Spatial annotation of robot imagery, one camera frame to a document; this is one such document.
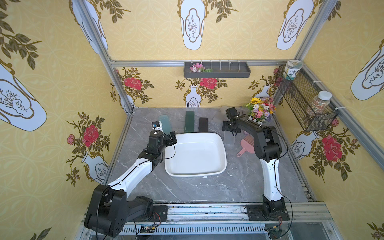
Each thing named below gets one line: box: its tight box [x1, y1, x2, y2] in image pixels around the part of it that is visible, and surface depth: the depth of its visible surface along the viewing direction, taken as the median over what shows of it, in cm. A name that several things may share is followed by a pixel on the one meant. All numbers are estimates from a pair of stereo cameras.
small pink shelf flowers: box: [189, 62, 213, 73], surface depth 89 cm
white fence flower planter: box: [245, 97, 277, 125], surface depth 100 cm
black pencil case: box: [198, 117, 209, 133], surface depth 112 cm
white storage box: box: [164, 132, 227, 177], surface depth 96 cm
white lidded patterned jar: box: [282, 59, 303, 80], surface depth 87 cm
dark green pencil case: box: [184, 111, 195, 133], surface depth 116 cm
